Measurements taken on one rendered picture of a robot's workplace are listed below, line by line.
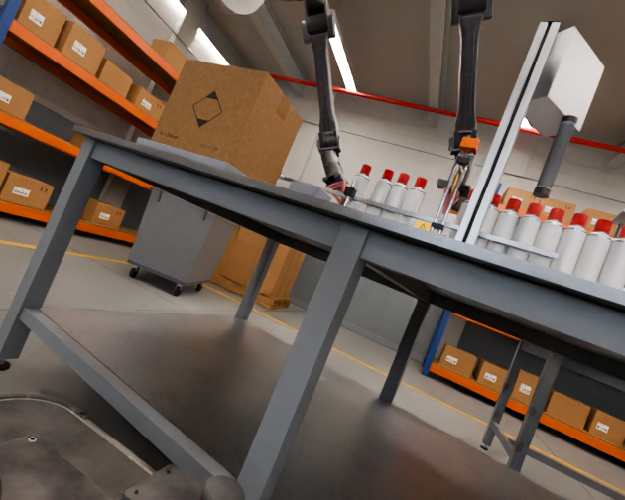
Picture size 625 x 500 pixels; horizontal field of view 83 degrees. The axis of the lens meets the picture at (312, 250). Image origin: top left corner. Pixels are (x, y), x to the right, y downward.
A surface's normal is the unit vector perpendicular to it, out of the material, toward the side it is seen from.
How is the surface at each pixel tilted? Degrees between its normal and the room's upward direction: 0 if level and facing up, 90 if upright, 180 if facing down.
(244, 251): 90
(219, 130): 90
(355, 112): 90
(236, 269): 90
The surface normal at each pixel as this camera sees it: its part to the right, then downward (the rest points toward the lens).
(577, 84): 0.44, 0.15
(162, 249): -0.03, 0.01
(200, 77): -0.35, -0.19
